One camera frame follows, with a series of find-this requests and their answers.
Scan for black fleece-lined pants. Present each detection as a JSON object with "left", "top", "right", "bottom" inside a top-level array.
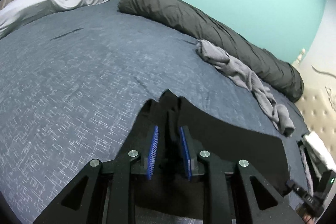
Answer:
[{"left": 115, "top": 89, "right": 292, "bottom": 221}]

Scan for white folded clothes stack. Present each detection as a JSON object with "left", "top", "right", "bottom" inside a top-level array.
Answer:
[{"left": 298, "top": 131, "right": 335, "bottom": 195}]

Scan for person's right hand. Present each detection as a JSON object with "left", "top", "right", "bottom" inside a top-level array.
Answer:
[{"left": 302, "top": 214, "right": 315, "bottom": 224}]

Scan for grey knit garment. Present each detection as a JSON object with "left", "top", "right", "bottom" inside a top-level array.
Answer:
[{"left": 196, "top": 39, "right": 295, "bottom": 136}]

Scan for blue patterned bed sheet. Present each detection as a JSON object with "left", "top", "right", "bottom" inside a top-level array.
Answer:
[{"left": 0, "top": 0, "right": 316, "bottom": 224}]

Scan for dark grey rolled duvet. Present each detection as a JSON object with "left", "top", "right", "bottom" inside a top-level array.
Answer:
[{"left": 118, "top": 0, "right": 304, "bottom": 103}]

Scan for cream tufted headboard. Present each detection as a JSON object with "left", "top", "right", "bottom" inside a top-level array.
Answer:
[{"left": 292, "top": 49, "right": 335, "bottom": 158}]

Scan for light grey blanket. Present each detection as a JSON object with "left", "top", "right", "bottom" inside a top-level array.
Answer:
[{"left": 1, "top": 0, "right": 110, "bottom": 38}]

